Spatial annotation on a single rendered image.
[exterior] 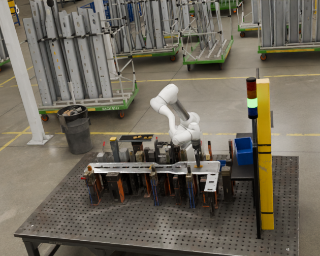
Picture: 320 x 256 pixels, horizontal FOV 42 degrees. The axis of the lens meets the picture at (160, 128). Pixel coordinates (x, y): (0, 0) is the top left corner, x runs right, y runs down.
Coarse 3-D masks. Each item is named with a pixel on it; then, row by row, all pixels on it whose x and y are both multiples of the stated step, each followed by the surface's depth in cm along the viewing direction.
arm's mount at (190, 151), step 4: (200, 132) 465; (200, 136) 461; (188, 148) 444; (192, 148) 440; (188, 152) 444; (192, 152) 442; (204, 152) 478; (188, 156) 446; (192, 156) 445; (188, 160) 448; (192, 160) 447
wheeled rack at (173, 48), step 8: (152, 0) 1075; (168, 0) 1036; (168, 8) 1043; (176, 8) 1130; (144, 24) 1168; (144, 48) 1146; (160, 48) 1130; (168, 48) 1121; (176, 48) 1122; (120, 56) 1129; (136, 56) 1117; (144, 56) 1112
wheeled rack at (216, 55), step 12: (192, 0) 992; (216, 0) 915; (180, 36) 970; (192, 48) 1071; (204, 48) 1065; (216, 48) 1062; (228, 48) 1048; (192, 60) 992; (204, 60) 979; (216, 60) 971
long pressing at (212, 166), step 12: (96, 168) 424; (108, 168) 420; (120, 168) 417; (132, 168) 413; (144, 168) 410; (156, 168) 407; (168, 168) 404; (180, 168) 400; (192, 168) 397; (204, 168) 394; (216, 168) 391
